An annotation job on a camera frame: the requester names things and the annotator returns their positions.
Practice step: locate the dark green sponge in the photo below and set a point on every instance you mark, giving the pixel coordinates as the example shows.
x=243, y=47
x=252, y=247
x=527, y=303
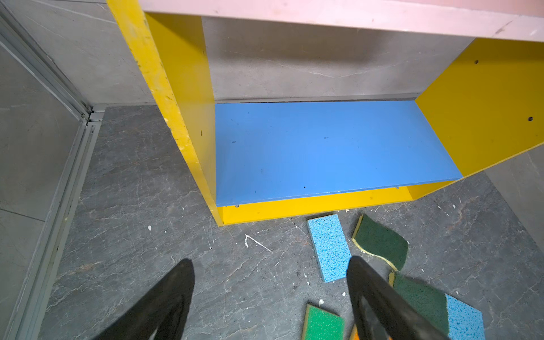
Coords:
x=377, y=240
x=429, y=302

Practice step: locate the dark green sponge lower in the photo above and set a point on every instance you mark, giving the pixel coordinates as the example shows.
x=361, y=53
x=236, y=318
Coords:
x=429, y=302

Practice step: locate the bright green sponge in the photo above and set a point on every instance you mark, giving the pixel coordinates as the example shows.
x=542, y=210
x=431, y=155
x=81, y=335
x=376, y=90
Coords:
x=322, y=325

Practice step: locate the yellow shelf pink blue boards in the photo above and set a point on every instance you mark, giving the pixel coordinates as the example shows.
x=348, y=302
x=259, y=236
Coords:
x=268, y=160

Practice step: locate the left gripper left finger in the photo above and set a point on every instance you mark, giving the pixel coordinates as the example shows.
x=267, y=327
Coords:
x=162, y=312

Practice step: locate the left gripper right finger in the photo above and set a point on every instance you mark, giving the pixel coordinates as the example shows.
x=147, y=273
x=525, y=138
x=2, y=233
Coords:
x=399, y=320

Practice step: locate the blue sponge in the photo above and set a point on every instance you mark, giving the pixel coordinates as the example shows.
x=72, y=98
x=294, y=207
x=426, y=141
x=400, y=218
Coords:
x=465, y=322
x=330, y=246

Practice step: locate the dark green sponge upper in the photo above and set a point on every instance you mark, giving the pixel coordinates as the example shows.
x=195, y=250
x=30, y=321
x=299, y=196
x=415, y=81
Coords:
x=377, y=240

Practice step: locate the orange sponge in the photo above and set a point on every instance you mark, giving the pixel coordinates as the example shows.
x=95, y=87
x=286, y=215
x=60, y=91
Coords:
x=354, y=334

